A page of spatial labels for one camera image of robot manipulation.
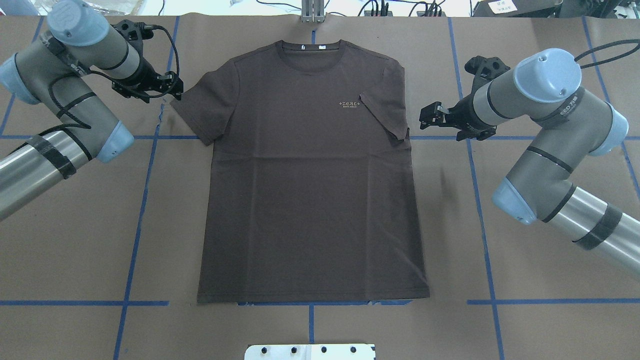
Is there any dark brown t-shirt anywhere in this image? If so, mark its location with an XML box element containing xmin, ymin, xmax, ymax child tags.
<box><xmin>171</xmin><ymin>40</ymin><xmax>430</xmax><ymax>305</ymax></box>

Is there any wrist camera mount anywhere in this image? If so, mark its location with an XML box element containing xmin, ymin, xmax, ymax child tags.
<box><xmin>111</xmin><ymin>19</ymin><xmax>154</xmax><ymax>52</ymax></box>
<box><xmin>464</xmin><ymin>55</ymin><xmax>511</xmax><ymax>82</ymax></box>

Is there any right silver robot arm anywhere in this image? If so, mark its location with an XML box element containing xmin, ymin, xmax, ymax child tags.
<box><xmin>419</xmin><ymin>48</ymin><xmax>639</xmax><ymax>276</ymax></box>

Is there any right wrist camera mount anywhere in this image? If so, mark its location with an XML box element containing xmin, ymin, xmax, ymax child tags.
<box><xmin>464</xmin><ymin>55</ymin><xmax>511</xmax><ymax>82</ymax></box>

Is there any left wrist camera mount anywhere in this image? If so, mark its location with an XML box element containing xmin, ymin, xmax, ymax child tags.
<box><xmin>111</xmin><ymin>19</ymin><xmax>154</xmax><ymax>52</ymax></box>

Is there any aluminium frame post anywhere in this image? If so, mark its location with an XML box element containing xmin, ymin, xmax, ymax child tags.
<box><xmin>301</xmin><ymin>0</ymin><xmax>328</xmax><ymax>24</ymax></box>

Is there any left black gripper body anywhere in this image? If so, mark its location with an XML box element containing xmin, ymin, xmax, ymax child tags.
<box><xmin>112</xmin><ymin>64</ymin><xmax>176</xmax><ymax>103</ymax></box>

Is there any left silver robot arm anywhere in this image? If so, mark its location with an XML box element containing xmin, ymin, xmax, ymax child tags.
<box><xmin>0</xmin><ymin>0</ymin><xmax>184</xmax><ymax>220</ymax></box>

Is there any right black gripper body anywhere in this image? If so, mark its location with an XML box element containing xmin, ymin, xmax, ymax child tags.
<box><xmin>444</xmin><ymin>97</ymin><xmax>497</xmax><ymax>142</ymax></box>

